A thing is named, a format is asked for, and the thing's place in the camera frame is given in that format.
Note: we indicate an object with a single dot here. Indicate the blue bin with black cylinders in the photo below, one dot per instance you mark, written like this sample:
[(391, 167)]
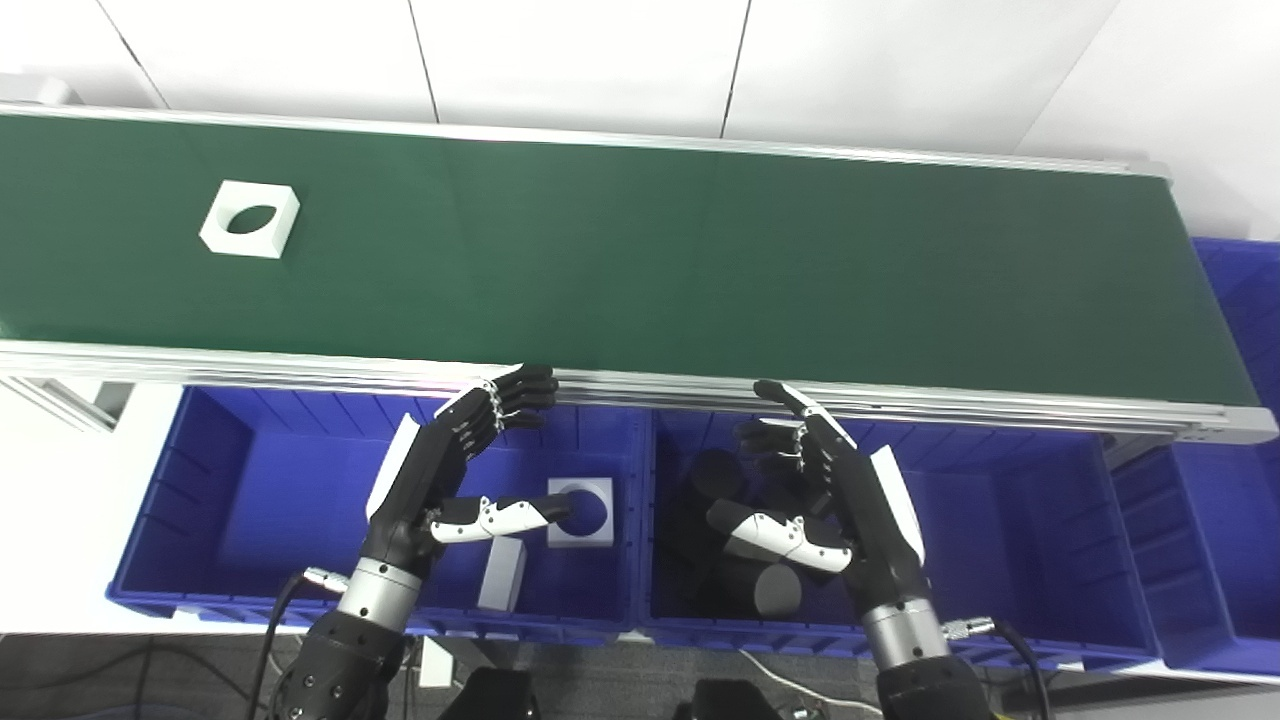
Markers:
[(1000, 540)]

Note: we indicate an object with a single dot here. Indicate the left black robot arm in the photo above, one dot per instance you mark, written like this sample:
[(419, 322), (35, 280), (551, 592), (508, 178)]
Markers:
[(340, 660)]

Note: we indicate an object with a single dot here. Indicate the white square part round hole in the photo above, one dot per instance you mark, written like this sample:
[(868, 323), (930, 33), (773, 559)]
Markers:
[(562, 535), (275, 205)]

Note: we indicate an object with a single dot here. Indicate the black robot torso part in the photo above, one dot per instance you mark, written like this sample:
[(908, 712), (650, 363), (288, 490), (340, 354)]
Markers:
[(730, 702), (495, 697)]

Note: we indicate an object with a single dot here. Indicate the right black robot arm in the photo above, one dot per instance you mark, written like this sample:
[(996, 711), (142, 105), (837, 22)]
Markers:
[(925, 680)]

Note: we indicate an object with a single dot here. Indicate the small white box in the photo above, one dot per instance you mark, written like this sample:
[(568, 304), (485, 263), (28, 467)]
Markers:
[(435, 662)]

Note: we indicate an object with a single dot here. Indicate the blue bin with white parts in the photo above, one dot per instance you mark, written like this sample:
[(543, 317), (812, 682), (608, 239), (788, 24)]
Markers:
[(270, 500)]

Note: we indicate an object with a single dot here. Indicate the black cylinder part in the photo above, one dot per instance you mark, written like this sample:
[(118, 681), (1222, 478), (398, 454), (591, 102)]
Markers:
[(690, 545), (715, 472), (765, 592)]

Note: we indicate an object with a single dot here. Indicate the green conveyor belt aluminium frame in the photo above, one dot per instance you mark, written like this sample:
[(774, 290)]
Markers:
[(640, 260)]

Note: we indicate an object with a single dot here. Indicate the grey conveyor motor box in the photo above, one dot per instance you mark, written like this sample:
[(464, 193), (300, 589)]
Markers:
[(35, 92)]

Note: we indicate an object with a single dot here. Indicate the empty blue bin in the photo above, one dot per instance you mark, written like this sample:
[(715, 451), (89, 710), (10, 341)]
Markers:
[(1220, 520)]

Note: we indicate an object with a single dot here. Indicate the white square part on edge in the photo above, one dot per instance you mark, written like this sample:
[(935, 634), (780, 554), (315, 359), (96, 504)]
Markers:
[(502, 575)]

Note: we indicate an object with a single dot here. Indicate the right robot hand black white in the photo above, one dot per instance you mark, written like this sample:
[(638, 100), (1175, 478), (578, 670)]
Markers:
[(865, 520)]

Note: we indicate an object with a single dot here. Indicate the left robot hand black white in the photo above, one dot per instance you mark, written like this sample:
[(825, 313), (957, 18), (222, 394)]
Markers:
[(420, 480)]

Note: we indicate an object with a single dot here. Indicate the aluminium conveyor support leg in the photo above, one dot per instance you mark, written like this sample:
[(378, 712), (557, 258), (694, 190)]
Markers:
[(60, 397)]

